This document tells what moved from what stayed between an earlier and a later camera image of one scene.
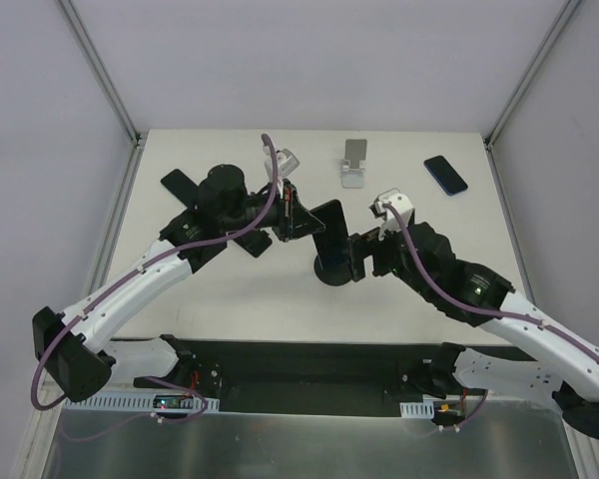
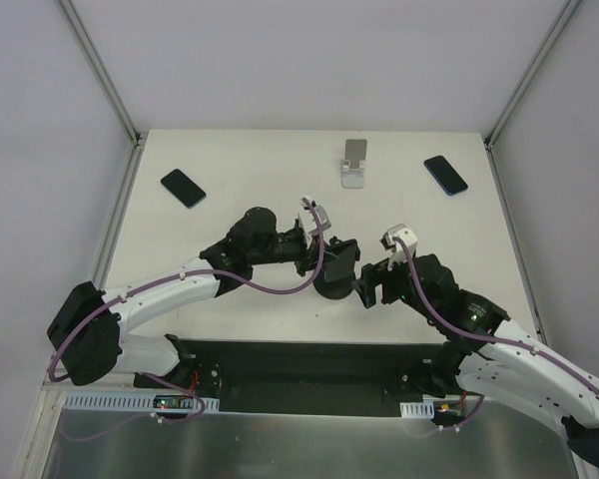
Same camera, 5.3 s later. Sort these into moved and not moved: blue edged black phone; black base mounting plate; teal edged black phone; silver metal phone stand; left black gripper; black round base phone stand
Moved: left black gripper; black round base phone stand
Not moved: teal edged black phone; silver metal phone stand; black base mounting plate; blue edged black phone
